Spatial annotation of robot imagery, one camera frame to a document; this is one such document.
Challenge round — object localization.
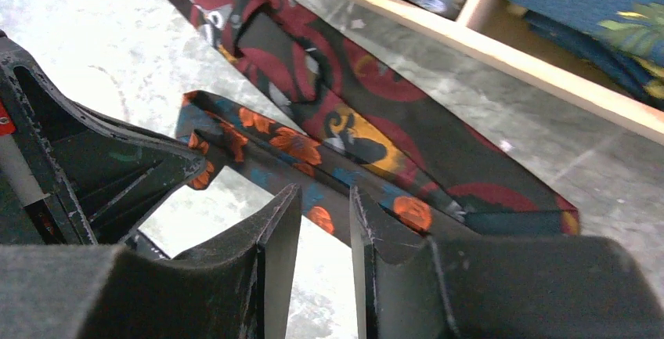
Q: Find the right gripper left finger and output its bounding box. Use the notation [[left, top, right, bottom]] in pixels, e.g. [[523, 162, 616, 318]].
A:
[[1, 184, 301, 338]]

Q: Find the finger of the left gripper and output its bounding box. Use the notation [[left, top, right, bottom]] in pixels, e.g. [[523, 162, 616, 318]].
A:
[[1, 36, 205, 245]]

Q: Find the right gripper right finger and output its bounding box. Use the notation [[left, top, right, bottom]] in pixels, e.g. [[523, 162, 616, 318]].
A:
[[350, 187, 663, 338]]

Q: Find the orange floral dark tie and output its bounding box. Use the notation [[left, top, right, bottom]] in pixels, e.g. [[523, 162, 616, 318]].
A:
[[176, 91, 474, 244]]

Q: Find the red patterned dark tie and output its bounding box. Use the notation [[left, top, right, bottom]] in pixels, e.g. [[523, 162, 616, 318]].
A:
[[168, 0, 580, 236]]

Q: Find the wooden compartment tray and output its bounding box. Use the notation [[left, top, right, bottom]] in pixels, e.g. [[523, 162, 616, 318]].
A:
[[351, 0, 663, 143]]

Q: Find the rolled blue yellow tie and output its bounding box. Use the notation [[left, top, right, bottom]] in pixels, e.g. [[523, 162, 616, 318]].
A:
[[508, 0, 663, 110]]

